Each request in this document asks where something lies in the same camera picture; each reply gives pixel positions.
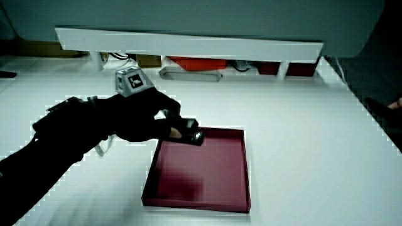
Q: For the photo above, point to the person's left hand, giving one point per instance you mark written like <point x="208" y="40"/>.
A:
<point x="135" y="116"/>

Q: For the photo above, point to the black stapper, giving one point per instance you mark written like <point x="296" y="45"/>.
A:
<point x="190" y="132"/>

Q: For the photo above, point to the dark red square plate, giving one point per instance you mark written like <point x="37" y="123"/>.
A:
<point x="201" y="175"/>

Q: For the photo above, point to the another person's forearm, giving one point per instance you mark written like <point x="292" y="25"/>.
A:
<point x="381" y="111"/>

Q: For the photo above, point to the person's left forearm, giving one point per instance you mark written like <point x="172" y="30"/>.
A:
<point x="47" y="147"/>

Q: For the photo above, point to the grey oval tray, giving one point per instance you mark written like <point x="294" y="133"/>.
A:
<point x="163" y="74"/>

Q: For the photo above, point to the brown cardboard box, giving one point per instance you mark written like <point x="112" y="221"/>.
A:
<point x="149" y="61"/>

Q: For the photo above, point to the orange red box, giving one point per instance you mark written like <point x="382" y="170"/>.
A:
<point x="199" y="63"/>

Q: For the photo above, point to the white shelf board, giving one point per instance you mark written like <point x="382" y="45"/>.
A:
<point x="188" y="45"/>

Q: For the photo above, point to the flat black object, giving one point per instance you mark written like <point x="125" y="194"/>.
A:
<point x="7" y="74"/>

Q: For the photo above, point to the dark red box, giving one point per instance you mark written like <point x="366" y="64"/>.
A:
<point x="301" y="69"/>
<point x="268" y="67"/>

